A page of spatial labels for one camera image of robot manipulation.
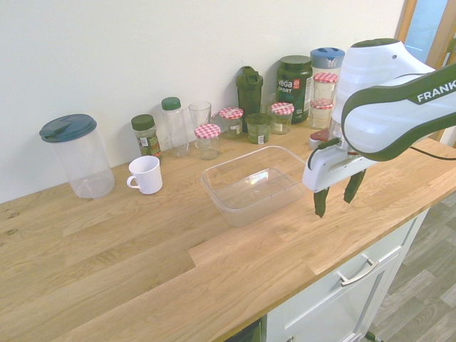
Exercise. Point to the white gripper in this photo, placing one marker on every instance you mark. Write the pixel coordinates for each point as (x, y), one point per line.
(322, 171)

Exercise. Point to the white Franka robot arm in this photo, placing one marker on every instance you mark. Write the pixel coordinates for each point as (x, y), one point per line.
(374, 107)

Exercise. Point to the clear rectangular plastic container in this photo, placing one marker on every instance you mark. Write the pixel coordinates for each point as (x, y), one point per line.
(249, 204)

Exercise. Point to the dark Vega protein powder tub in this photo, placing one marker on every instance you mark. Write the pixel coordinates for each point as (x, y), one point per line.
(294, 85)

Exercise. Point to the small red and grey object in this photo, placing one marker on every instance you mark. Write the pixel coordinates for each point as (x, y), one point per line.
(320, 135)

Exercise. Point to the glass jar red checkered lid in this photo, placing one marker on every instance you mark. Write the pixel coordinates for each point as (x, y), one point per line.
(325, 85)
(282, 119)
(232, 124)
(320, 115)

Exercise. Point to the small green glass cup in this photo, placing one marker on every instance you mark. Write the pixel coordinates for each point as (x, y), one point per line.
(258, 130)

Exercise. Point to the clear glass tumbler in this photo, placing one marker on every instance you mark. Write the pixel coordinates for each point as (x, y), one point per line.
(269, 103)

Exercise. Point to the white base cabinet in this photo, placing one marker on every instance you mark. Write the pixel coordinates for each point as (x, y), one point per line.
(320, 310)

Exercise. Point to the dark green shaker bottle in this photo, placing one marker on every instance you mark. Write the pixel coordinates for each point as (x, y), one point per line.
(249, 92)

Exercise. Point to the clear pitcher light blue lid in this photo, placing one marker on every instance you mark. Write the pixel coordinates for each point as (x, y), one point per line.
(326, 58)

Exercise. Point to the clear drinking glass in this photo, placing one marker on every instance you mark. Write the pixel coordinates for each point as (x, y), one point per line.
(199, 114)
(207, 142)

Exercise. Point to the tall clear bottle green lid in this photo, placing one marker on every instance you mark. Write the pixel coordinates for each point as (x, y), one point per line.
(174, 132)

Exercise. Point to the white ceramic mug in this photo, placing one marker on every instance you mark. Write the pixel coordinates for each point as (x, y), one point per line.
(146, 176)

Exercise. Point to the spice jar dark lid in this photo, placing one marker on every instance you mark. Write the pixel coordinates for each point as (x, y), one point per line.
(146, 137)

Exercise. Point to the large clear jar blue lid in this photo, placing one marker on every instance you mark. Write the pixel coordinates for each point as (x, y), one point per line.
(85, 160)

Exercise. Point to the wooden door frame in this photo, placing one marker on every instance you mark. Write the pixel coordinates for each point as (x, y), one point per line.
(404, 21)

